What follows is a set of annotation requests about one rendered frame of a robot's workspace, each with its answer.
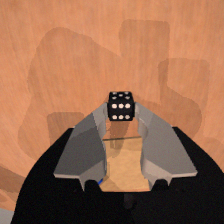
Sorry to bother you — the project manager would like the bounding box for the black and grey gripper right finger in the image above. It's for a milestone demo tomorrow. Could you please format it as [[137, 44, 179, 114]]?
[[133, 102, 224, 214]]

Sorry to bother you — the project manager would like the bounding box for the black die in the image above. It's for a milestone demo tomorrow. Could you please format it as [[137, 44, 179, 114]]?
[[108, 91, 134, 121]]

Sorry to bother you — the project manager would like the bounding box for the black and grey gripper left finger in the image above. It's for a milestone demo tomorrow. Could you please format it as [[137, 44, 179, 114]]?
[[10, 102, 109, 224]]

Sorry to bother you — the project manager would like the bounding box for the tan mat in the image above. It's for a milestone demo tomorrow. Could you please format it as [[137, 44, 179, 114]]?
[[100, 136, 149, 191]]

